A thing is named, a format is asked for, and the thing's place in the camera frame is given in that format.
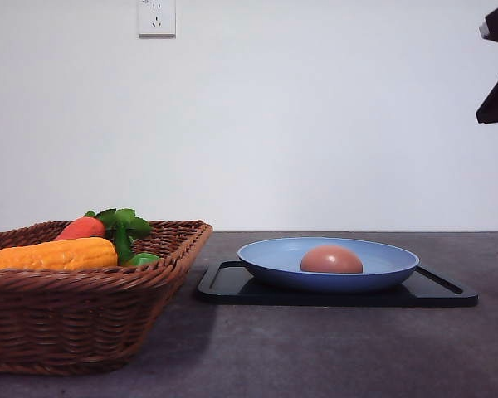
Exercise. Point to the brown egg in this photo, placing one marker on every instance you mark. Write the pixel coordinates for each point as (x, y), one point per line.
(330, 259)

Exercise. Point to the blue round plate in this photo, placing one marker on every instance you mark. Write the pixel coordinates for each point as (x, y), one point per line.
(276, 264)

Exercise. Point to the brown woven wicker basket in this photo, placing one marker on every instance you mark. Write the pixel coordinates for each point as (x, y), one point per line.
(90, 322)

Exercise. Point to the black rectangular tray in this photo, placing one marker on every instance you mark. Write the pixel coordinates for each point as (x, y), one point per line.
(226, 284)

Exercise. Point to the green toy pepper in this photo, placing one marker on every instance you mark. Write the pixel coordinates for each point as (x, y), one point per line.
(144, 259)

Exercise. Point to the orange toy carrot with leaves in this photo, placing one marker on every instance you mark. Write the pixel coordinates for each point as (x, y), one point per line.
(120, 226)

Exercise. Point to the yellow toy corn cob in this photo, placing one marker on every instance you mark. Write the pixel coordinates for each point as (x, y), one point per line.
(73, 253)

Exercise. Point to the white wall power socket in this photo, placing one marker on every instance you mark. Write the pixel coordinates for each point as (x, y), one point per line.
(157, 19)

